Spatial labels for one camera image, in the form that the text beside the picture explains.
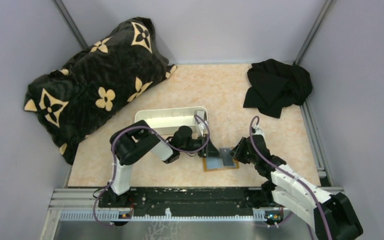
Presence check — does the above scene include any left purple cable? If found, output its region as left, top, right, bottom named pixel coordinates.
left=92, top=114, right=211, bottom=228

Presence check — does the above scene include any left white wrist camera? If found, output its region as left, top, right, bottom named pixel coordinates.
left=196, top=119, right=208, bottom=136

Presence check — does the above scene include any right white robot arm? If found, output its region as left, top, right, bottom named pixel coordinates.
left=230, top=134, right=364, bottom=240

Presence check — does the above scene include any crumpled black cloth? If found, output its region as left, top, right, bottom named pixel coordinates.
left=243, top=59, right=313, bottom=119

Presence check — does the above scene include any black floral patterned pillow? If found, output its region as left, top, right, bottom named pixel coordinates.
left=24, top=17, right=177, bottom=165

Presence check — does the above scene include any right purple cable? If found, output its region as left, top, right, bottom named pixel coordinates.
left=248, top=115, right=334, bottom=240

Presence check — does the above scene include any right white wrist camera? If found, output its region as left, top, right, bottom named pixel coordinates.
left=251, top=126, right=265, bottom=138

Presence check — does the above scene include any white oblong plastic tray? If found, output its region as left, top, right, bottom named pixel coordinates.
left=134, top=106, right=209, bottom=136

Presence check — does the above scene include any grey credit card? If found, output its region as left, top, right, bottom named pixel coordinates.
left=219, top=147, right=236, bottom=168

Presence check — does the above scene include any mustard leather card holder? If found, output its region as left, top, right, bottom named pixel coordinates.
left=202, top=157, right=240, bottom=172

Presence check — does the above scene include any purple cable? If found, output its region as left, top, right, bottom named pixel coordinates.
left=92, top=114, right=211, bottom=228
left=248, top=115, right=334, bottom=240

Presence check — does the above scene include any aluminium frame rail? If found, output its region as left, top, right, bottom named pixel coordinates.
left=49, top=188, right=289, bottom=223

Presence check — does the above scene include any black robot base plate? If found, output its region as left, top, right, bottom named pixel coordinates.
left=98, top=187, right=280, bottom=217

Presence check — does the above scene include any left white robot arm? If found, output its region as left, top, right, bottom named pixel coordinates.
left=109, top=120, right=222, bottom=196

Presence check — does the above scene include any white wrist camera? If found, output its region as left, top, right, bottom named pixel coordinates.
left=251, top=126, right=265, bottom=138
left=196, top=119, right=208, bottom=136

